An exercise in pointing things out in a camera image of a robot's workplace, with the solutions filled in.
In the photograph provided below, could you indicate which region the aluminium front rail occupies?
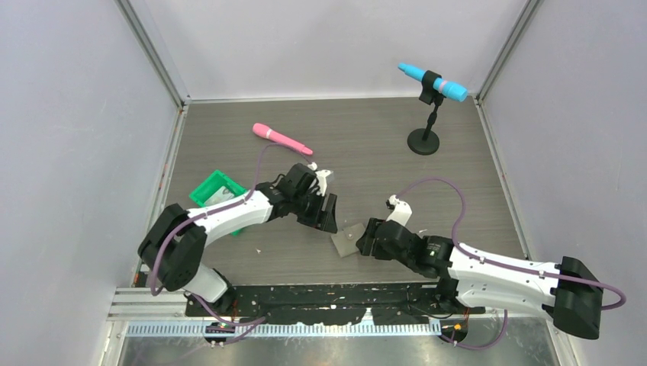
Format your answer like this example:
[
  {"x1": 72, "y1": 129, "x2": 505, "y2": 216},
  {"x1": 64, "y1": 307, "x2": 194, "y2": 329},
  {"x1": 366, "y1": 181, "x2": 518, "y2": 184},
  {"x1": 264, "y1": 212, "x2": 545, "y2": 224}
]
[{"x1": 106, "y1": 287, "x2": 567, "y2": 339}]

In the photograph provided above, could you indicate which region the grey card holder wallet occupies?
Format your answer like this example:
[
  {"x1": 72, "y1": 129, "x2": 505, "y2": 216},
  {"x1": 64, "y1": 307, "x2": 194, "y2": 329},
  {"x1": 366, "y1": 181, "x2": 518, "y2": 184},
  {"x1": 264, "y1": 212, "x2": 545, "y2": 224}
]
[{"x1": 331, "y1": 223, "x2": 365, "y2": 258}]

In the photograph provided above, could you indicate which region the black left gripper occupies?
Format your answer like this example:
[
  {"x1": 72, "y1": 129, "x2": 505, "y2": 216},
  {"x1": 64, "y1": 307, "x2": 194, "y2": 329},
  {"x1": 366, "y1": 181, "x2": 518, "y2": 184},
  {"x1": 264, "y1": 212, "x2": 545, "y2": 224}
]
[{"x1": 291, "y1": 188, "x2": 337, "y2": 233}]

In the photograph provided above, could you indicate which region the black microphone stand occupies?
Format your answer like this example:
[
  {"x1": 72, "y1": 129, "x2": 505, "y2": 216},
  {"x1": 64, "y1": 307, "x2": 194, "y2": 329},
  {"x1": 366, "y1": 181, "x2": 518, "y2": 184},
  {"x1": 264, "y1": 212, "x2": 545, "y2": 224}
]
[{"x1": 407, "y1": 97, "x2": 444, "y2": 156}]

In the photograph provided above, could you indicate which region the pink toy microphone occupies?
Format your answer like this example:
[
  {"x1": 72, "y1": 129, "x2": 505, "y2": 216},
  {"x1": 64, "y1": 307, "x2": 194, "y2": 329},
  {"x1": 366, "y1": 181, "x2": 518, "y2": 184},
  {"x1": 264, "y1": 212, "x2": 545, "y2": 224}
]
[{"x1": 252, "y1": 123, "x2": 314, "y2": 156}]

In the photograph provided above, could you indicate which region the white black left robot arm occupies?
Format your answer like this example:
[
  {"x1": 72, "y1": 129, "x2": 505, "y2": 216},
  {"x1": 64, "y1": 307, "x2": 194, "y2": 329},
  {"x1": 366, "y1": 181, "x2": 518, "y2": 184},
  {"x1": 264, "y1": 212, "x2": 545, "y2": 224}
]
[{"x1": 137, "y1": 163, "x2": 337, "y2": 316}]

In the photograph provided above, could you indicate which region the green plastic bin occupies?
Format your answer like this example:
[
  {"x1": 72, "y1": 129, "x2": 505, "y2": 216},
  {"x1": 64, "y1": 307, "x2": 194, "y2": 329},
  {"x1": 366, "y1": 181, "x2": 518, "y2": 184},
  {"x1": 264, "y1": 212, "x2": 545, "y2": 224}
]
[{"x1": 189, "y1": 170, "x2": 248, "y2": 207}]

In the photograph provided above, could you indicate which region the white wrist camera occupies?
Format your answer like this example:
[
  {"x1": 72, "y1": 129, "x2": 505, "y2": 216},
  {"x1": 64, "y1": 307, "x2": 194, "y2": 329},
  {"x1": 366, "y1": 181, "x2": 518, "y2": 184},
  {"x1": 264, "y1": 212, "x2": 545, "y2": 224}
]
[
  {"x1": 385, "y1": 194, "x2": 413, "y2": 226},
  {"x1": 307, "y1": 162, "x2": 334, "y2": 197}
]

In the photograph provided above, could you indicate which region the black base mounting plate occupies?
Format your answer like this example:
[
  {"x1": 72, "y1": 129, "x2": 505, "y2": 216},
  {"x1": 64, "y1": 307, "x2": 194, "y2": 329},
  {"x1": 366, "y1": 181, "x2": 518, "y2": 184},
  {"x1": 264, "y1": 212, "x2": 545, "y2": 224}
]
[{"x1": 185, "y1": 282, "x2": 485, "y2": 326}]

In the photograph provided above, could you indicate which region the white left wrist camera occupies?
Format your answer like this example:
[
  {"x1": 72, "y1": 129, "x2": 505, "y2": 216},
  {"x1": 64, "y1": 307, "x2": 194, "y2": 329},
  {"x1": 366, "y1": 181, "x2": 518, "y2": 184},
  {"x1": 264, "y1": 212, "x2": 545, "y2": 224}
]
[{"x1": 307, "y1": 162, "x2": 334, "y2": 197}]

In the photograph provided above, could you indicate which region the silver card in bin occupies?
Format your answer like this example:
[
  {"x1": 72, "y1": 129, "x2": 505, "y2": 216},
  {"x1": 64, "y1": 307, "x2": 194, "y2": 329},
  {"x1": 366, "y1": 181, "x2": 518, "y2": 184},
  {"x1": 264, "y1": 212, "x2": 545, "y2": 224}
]
[{"x1": 204, "y1": 186, "x2": 246, "y2": 206}]

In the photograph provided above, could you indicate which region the blue toy microphone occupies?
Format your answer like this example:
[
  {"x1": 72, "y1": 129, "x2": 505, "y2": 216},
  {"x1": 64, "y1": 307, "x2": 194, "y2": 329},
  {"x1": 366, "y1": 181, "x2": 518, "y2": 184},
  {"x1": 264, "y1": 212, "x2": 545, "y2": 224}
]
[{"x1": 398, "y1": 63, "x2": 468, "y2": 104}]

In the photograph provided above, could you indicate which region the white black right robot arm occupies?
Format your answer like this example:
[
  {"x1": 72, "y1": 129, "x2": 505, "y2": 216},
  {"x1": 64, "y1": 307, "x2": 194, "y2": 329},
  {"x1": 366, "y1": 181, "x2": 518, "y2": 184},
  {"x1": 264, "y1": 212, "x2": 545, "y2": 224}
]
[{"x1": 356, "y1": 218, "x2": 604, "y2": 340}]

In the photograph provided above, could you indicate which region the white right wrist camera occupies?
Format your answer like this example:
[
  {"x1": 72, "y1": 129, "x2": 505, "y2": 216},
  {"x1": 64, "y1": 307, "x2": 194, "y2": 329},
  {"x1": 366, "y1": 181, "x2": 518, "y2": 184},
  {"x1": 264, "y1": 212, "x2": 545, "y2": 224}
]
[{"x1": 385, "y1": 194, "x2": 413, "y2": 226}]

